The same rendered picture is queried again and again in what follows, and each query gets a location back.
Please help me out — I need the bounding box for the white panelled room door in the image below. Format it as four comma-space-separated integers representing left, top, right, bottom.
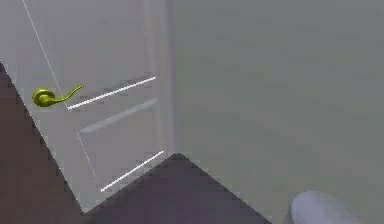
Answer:
0, 0, 176, 214

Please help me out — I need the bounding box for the pale grey rounded object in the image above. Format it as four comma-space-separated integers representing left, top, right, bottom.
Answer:
285, 190, 365, 224

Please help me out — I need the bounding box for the yellow-green lever door handle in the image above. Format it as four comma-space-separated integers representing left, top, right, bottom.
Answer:
31, 84, 85, 108

